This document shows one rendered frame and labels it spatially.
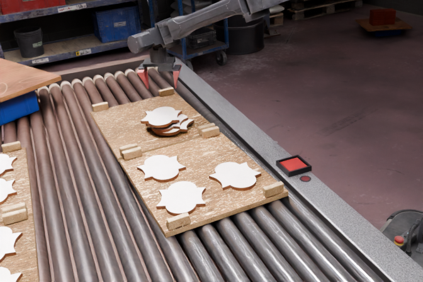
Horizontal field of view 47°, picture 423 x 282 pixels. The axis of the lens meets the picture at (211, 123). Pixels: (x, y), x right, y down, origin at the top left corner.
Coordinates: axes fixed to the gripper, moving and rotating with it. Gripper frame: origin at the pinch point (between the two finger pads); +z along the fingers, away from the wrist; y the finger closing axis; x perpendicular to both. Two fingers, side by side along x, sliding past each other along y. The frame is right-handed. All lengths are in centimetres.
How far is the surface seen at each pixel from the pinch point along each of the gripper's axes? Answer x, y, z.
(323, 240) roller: -61, 48, 15
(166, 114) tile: -6.0, 1.9, 8.1
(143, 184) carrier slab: -40.0, 0.4, 13.2
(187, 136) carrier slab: -11.7, 9.3, 13.5
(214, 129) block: -11.6, 18.4, 11.1
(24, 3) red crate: 335, -208, 41
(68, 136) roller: -6.3, -33.8, 15.7
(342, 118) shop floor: 193, 97, 109
